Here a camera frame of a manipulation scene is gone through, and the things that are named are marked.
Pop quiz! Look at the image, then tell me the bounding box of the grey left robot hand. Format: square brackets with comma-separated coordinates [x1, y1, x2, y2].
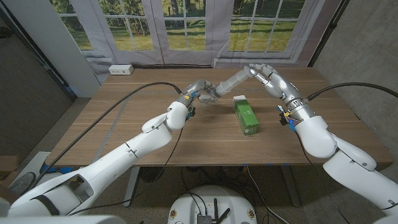
[176, 79, 220, 108]

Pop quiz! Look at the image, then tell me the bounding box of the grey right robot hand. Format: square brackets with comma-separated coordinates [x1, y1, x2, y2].
[248, 63, 302, 105]

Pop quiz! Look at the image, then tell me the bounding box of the large clear plastic syringe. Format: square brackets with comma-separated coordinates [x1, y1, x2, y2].
[213, 68, 254, 97]

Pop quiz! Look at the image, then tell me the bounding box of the green and white package box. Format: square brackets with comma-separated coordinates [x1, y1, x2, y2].
[232, 95, 261, 136]

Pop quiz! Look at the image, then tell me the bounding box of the printed window backdrop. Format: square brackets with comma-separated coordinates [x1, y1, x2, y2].
[49, 0, 343, 83]

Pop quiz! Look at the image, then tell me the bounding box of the white power strip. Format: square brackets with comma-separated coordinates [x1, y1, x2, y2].
[108, 64, 134, 76]

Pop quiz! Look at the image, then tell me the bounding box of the black round floor base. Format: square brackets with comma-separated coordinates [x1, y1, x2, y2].
[138, 166, 165, 183]

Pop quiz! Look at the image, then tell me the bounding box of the grey table leg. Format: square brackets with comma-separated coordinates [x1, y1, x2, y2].
[281, 166, 301, 208]
[123, 166, 141, 208]

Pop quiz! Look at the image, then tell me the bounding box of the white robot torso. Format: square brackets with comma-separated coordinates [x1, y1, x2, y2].
[167, 185, 258, 224]

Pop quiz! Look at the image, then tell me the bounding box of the white pillar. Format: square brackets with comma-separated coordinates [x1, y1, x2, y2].
[2, 0, 102, 98]

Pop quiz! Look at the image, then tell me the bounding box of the blue floor item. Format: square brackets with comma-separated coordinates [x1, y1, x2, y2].
[40, 164, 71, 175]

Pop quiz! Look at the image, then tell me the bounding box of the white floor board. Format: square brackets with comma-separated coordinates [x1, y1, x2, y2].
[7, 151, 83, 195]

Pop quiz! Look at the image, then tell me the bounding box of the grey round floor disc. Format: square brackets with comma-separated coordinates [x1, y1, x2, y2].
[8, 172, 37, 196]

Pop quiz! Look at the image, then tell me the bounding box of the brown cardboard box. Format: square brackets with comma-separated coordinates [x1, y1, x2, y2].
[0, 154, 19, 187]

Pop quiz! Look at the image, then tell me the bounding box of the black backdrop frame pole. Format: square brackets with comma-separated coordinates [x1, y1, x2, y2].
[307, 0, 351, 68]

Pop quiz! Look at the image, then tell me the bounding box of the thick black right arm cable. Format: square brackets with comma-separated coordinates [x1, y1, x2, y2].
[304, 81, 398, 100]

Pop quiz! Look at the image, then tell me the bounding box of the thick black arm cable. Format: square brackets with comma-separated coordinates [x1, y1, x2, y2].
[304, 81, 398, 100]
[29, 82, 183, 190]

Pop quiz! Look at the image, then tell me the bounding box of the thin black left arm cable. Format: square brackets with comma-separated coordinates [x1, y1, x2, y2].
[67, 126, 185, 217]

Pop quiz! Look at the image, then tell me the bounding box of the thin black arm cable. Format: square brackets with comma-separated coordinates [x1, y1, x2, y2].
[67, 126, 185, 217]
[297, 132, 345, 224]

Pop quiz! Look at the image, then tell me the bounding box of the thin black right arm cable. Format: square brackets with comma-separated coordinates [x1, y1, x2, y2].
[297, 132, 345, 224]

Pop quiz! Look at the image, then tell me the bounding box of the black floor cable tangle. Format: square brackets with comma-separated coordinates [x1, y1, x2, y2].
[180, 166, 259, 218]

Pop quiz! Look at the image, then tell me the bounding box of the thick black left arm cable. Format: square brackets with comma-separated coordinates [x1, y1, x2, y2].
[29, 82, 183, 190]

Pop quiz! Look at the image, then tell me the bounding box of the white floor cable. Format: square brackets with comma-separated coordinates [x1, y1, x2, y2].
[246, 166, 290, 224]

